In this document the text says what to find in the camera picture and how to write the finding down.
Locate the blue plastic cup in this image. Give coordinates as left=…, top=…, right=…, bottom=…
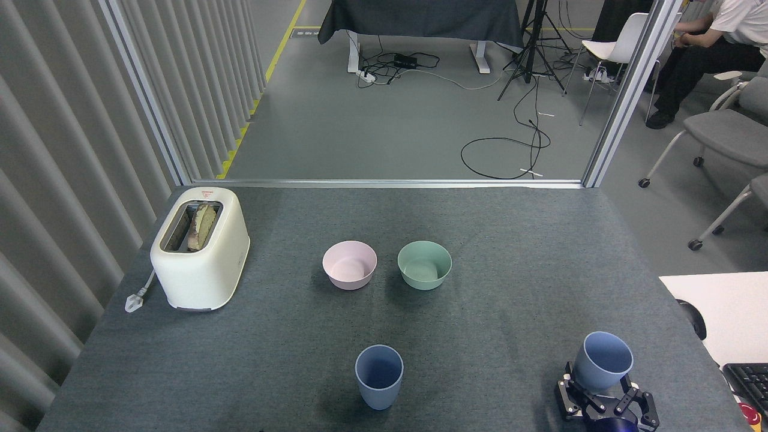
left=573, top=331, right=634, bottom=394
left=355, top=344, right=404, bottom=411

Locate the white desk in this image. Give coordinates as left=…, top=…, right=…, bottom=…
left=659, top=271, right=768, bottom=367

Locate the silver frame rail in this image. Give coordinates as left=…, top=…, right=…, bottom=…
left=192, top=179, right=584, bottom=190

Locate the pink bowl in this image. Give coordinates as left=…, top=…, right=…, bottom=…
left=322, top=241, right=378, bottom=291

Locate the table with dark cloth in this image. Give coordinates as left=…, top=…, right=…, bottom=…
left=317, top=0, right=524, bottom=74

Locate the cream white toaster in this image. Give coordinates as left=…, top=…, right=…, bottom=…
left=150, top=187, right=250, bottom=312

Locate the black computer mouse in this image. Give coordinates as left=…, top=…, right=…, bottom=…
left=676, top=299, right=707, bottom=341

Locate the black looped floor cable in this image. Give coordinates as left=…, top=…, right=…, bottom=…
left=460, top=75, right=551, bottom=181

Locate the red round object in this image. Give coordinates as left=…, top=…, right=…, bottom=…
left=737, top=401, right=763, bottom=427

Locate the toasted bread slice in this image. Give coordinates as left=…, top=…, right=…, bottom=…
left=187, top=203, right=217, bottom=251

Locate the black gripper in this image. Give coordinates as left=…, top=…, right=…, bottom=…
left=554, top=361, right=661, bottom=432

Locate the white toaster cord with plug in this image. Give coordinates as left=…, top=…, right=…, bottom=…
left=125, top=270, right=157, bottom=314

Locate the grey wheeled chair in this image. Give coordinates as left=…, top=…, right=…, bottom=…
left=688, top=173, right=768, bottom=251
left=638, top=71, right=768, bottom=189

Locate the green bowl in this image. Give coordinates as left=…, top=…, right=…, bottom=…
left=397, top=241, right=452, bottom=291

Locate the black tripod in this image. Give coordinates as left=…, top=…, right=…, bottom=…
left=497, top=0, right=574, bottom=101

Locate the white floor cable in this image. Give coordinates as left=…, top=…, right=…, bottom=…
left=413, top=68, right=512, bottom=91

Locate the person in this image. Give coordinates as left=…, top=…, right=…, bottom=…
left=645, top=0, right=768, bottom=130

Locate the silver frame post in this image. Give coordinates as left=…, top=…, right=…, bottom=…
left=98, top=0, right=193, bottom=185
left=581, top=0, right=685, bottom=188

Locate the white plastic chair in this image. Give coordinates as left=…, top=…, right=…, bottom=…
left=563, top=12, right=662, bottom=127

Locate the black keyboard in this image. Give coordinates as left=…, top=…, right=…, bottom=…
left=722, top=363, right=768, bottom=418

